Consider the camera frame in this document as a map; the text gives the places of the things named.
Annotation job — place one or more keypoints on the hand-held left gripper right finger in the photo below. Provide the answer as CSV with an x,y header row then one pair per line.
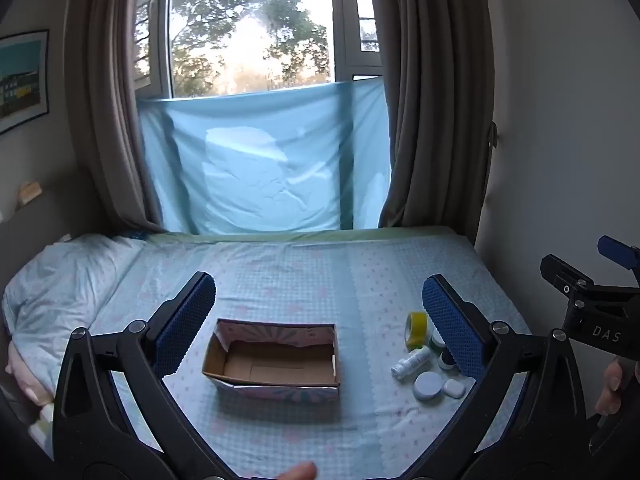
x,y
450,325

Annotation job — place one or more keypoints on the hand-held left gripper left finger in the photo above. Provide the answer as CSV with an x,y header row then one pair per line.
x,y
186,320

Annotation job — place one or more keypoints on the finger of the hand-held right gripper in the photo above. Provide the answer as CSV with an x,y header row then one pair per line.
x,y
562,275
617,252

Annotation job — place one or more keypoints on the small green jar white lid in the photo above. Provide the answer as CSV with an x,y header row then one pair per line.
x,y
437,342

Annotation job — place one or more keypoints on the yellow tape roll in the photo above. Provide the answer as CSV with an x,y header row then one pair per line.
x,y
416,331

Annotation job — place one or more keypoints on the small dark green jar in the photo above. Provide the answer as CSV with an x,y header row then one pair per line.
x,y
446,360

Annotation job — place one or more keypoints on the white plastic bottle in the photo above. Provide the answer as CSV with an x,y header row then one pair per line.
x,y
411,362

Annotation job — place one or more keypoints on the white rounded case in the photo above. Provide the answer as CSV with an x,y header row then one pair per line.
x,y
454,388

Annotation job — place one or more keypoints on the round pale blue lid jar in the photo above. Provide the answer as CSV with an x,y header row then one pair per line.
x,y
427,386

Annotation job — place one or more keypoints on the paper-wrapped cardboard box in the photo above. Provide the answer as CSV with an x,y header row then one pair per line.
x,y
270,360

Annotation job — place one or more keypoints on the person's right hand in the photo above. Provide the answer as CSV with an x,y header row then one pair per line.
x,y
611,385

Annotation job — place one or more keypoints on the person's left hand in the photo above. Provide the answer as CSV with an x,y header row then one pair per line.
x,y
297,472

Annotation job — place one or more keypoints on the blue checked bed sheet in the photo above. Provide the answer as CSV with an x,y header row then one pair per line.
x,y
300,280

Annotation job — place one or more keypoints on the light blue pillow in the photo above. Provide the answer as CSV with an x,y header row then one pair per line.
x,y
65,285

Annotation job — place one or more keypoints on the curtain tieback hook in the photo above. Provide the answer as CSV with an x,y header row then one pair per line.
x,y
493,134

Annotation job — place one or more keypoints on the light blue hanging cloth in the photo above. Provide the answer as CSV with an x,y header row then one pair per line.
x,y
250,175

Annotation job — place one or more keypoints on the white bottle yellow label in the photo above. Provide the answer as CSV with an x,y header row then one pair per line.
x,y
42,422

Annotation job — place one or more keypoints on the small beige object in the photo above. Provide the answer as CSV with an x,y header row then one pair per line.
x,y
30,192

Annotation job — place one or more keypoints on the brown curtain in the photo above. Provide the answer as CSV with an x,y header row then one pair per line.
x,y
430,110
120,110

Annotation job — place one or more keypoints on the framed wall picture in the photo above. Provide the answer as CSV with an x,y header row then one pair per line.
x,y
22,82

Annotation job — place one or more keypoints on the white window frame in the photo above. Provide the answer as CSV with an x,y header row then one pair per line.
x,y
345,20

